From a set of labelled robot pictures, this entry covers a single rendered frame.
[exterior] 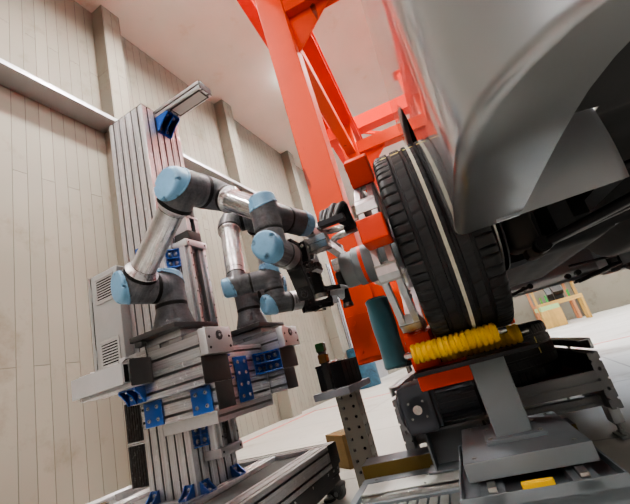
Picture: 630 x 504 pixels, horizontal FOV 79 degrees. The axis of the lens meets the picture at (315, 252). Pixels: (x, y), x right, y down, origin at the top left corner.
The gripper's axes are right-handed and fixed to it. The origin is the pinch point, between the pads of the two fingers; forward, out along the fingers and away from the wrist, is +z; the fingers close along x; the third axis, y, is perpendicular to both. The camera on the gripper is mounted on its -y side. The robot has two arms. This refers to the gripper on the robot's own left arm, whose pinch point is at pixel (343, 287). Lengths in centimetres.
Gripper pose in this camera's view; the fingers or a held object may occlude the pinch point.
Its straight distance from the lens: 156.9
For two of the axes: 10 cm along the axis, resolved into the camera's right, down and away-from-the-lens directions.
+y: 2.5, 9.2, -2.9
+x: 4.2, -3.8, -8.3
